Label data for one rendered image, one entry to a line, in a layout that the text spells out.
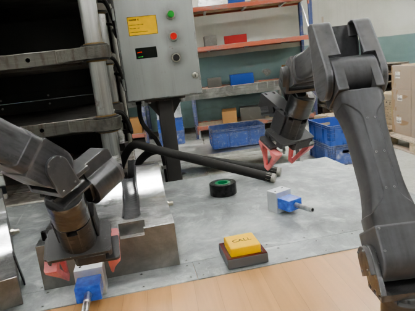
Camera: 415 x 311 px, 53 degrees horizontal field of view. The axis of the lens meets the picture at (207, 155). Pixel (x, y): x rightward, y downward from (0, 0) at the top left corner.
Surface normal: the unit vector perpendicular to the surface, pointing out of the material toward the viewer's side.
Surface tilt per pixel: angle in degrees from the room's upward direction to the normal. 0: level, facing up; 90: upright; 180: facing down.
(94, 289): 90
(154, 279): 0
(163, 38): 90
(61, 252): 30
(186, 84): 90
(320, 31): 51
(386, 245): 57
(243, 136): 93
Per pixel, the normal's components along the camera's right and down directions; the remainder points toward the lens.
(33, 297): -0.11, -0.97
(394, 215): -0.02, -0.35
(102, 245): -0.01, -0.75
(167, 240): 0.18, 0.19
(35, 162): 0.79, 0.04
